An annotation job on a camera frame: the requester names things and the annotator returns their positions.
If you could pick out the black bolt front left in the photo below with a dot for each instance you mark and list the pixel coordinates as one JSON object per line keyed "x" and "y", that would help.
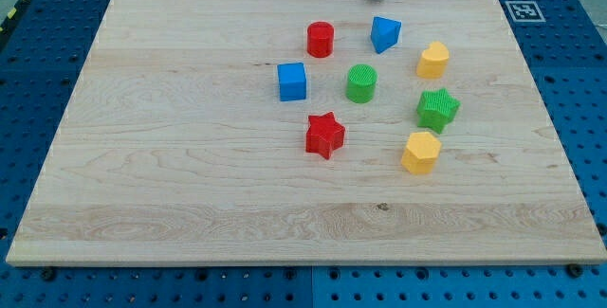
{"x": 48, "y": 274}

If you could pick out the black bolt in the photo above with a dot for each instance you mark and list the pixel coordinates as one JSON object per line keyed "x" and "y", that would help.
{"x": 574, "y": 270}
{"x": 48, "y": 274}

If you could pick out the red star block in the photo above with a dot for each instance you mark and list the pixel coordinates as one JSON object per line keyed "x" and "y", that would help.
{"x": 324, "y": 135}

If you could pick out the yellow black hazard tape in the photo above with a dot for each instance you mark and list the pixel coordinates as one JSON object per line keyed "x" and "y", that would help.
{"x": 14, "y": 15}

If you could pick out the red cylinder block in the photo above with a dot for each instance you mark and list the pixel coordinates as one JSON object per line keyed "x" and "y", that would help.
{"x": 320, "y": 39}

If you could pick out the white fiducial marker tag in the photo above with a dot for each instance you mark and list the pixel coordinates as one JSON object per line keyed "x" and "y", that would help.
{"x": 523, "y": 11}

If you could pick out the blue cube block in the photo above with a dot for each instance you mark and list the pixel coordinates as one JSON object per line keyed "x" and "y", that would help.
{"x": 292, "y": 81}

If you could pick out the black bolt front right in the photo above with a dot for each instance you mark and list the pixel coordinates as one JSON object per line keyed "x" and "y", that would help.
{"x": 574, "y": 270}

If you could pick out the yellow hexagon block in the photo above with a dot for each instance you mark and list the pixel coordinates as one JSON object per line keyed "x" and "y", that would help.
{"x": 421, "y": 153}

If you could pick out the yellow heart block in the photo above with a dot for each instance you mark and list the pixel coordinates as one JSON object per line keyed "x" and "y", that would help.
{"x": 433, "y": 61}

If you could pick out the blue triangle block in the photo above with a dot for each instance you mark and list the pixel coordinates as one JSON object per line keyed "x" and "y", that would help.
{"x": 384, "y": 33}

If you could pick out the light wooden board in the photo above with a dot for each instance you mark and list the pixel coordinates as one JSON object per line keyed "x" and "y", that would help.
{"x": 175, "y": 149}

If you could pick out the green star block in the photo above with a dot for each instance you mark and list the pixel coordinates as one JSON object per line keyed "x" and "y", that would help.
{"x": 436, "y": 109}

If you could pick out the green cylinder block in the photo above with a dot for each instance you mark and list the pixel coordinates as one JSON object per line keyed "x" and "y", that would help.
{"x": 361, "y": 83}

